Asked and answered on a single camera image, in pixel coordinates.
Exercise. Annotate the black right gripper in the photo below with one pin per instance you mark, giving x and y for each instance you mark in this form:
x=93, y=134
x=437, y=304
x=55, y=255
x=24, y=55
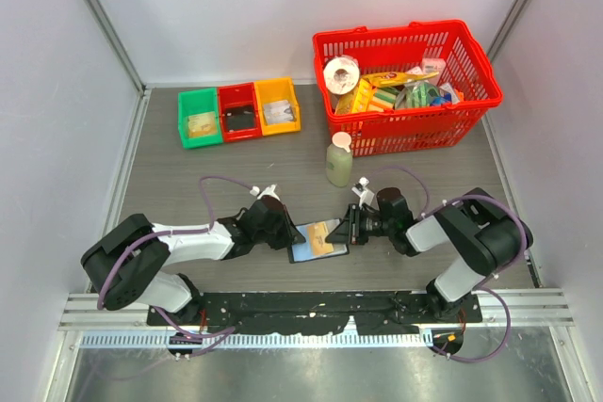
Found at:
x=348, y=230

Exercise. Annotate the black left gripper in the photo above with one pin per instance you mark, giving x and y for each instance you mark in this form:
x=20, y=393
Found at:
x=290, y=233

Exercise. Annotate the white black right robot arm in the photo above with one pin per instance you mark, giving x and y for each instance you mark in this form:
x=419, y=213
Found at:
x=487, y=236

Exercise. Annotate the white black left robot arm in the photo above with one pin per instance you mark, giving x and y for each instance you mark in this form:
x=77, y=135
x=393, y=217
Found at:
x=126, y=265

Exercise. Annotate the white cards in yellow bin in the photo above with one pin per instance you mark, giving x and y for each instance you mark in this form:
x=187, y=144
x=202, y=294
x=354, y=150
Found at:
x=278, y=112

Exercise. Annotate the black cards in red bin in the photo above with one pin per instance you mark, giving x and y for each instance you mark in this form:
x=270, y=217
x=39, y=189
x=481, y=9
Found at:
x=239, y=118

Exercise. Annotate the gold cards in green bin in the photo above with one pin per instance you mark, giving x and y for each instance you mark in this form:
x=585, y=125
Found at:
x=201, y=125

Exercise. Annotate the green liquid soap bottle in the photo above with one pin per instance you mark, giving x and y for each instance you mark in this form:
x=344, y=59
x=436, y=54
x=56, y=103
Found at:
x=339, y=159

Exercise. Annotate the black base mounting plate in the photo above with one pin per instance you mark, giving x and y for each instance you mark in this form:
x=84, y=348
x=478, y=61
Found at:
x=321, y=313

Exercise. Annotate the yellow plastic bin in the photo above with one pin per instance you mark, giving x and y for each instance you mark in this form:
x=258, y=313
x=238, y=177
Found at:
x=271, y=90

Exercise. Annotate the yellow green sponge pack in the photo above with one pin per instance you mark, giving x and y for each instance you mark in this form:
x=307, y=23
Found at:
x=367, y=98

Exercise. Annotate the red plastic bin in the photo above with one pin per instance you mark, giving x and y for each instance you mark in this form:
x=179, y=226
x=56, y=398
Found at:
x=235, y=95

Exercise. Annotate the green packaged item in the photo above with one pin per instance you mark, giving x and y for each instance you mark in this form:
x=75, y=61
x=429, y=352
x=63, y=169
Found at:
x=417, y=95

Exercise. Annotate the green plastic bin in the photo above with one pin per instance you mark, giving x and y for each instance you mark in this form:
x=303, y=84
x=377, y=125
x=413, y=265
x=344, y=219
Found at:
x=195, y=102

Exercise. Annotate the white toilet paper roll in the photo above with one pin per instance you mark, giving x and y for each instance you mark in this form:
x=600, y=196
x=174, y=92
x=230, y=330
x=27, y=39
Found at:
x=341, y=75

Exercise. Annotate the yellow snack bag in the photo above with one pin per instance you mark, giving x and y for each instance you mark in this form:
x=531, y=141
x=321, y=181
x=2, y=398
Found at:
x=393, y=79

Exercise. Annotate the white pink carton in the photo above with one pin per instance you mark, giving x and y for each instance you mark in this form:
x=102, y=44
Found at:
x=432, y=65

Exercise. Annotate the red shopping basket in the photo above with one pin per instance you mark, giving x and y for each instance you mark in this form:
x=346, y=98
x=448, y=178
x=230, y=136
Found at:
x=401, y=48

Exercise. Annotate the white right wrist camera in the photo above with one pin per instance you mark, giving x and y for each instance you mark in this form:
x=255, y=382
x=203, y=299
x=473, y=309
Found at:
x=363, y=192

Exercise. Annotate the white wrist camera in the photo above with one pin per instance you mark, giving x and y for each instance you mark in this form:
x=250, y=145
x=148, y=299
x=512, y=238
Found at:
x=363, y=192
x=270, y=192

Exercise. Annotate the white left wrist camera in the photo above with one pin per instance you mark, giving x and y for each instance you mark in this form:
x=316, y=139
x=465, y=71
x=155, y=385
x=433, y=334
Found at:
x=270, y=192

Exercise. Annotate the white slotted cable duct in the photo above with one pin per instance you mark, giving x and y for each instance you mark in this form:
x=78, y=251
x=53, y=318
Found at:
x=166, y=339

